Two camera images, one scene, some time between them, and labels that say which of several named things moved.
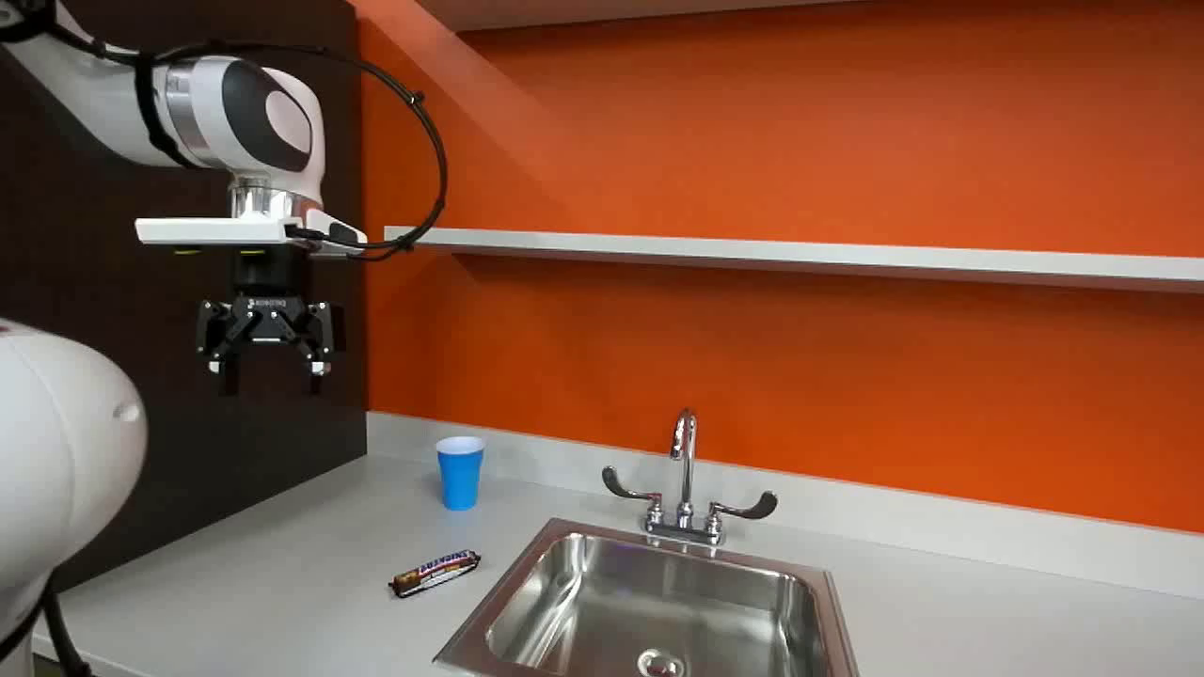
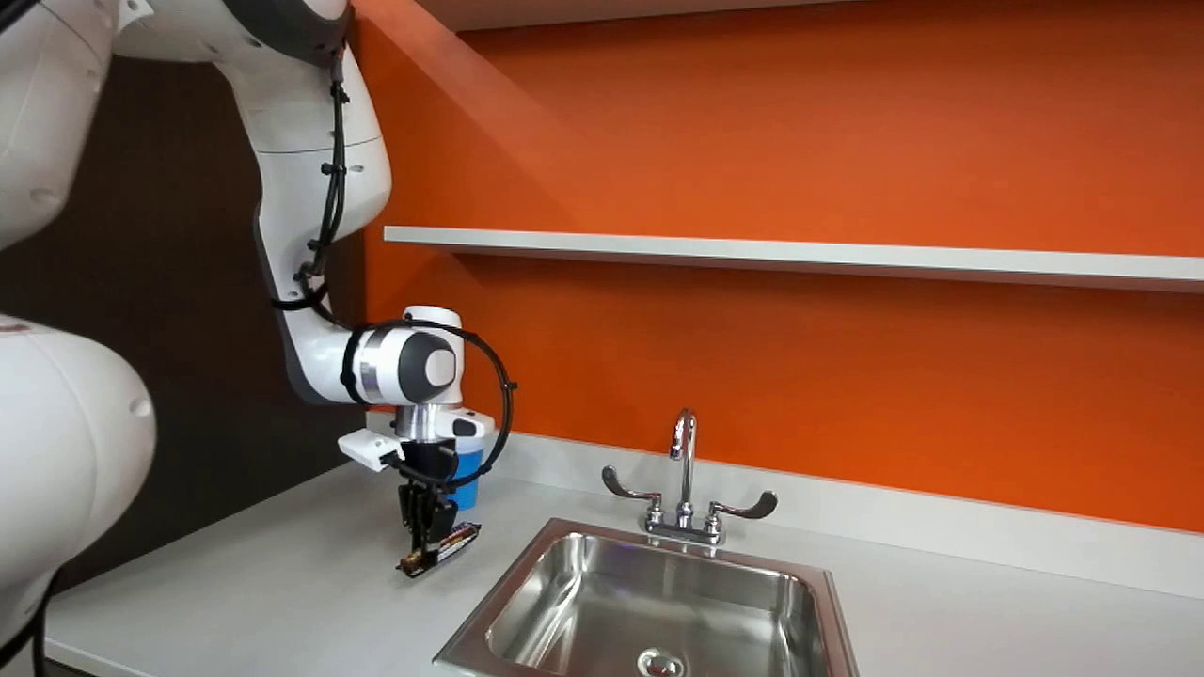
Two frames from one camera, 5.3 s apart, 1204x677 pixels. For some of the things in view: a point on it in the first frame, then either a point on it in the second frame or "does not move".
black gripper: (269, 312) to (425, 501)
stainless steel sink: (603, 599) does not move
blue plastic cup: (460, 465) does not move
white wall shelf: (833, 254) does not move
